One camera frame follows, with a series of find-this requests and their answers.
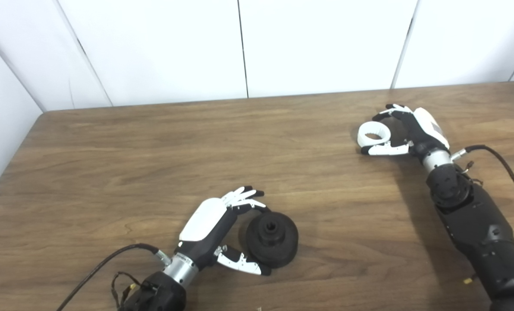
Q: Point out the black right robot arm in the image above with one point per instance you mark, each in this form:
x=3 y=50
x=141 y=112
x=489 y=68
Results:
x=481 y=229

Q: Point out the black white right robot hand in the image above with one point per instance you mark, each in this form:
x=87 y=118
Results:
x=427 y=127

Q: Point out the round black stepped part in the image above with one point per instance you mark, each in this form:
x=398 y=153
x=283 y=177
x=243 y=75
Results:
x=278 y=246

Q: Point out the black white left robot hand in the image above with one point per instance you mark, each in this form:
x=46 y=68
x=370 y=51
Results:
x=205 y=220

